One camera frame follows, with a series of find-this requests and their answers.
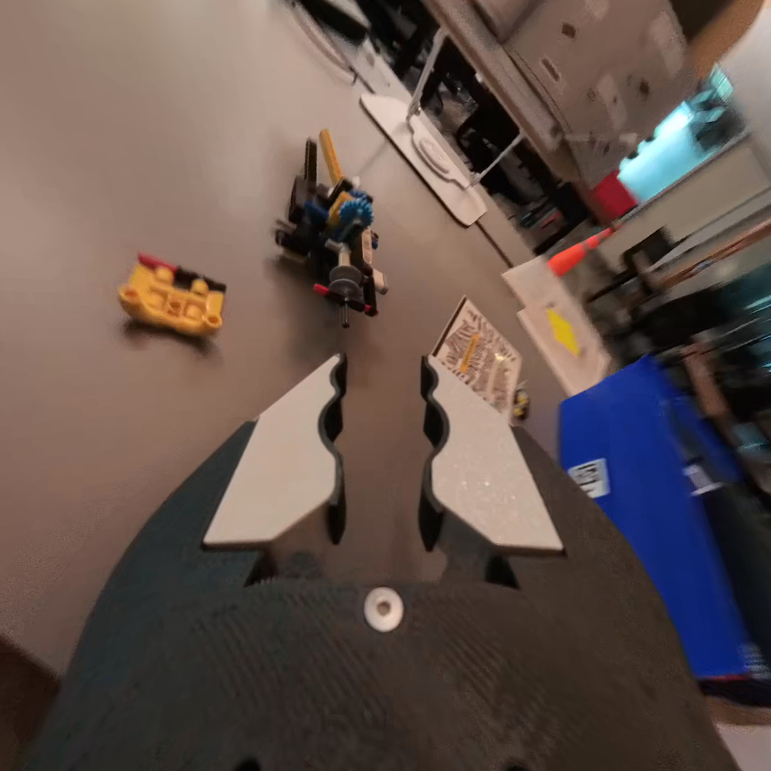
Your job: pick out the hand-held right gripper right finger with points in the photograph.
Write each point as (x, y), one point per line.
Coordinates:
(488, 476)

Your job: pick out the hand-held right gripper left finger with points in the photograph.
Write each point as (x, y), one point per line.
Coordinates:
(283, 470)

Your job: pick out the lego vehicle chassis assembly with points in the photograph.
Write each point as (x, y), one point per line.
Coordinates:
(337, 241)

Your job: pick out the small black yellow lego subassembly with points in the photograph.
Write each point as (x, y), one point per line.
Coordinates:
(520, 406)

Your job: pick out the yellow and black lego subassembly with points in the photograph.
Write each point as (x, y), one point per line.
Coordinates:
(171, 298)

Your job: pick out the zebra striped sticker sheet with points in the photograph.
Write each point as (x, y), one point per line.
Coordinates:
(479, 355)

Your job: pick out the yellow sticky note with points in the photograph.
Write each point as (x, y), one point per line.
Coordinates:
(565, 331)

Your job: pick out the blue plastic bin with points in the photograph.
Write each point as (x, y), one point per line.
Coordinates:
(650, 512)

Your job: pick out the stack of clear paper sleeves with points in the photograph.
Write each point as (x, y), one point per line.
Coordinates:
(542, 289)

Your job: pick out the orange traffic cone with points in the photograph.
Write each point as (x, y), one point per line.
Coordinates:
(572, 256)

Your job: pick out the red fabric bin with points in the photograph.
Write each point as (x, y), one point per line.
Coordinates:
(613, 191)

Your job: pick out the white book stand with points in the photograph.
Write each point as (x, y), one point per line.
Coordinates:
(427, 147)

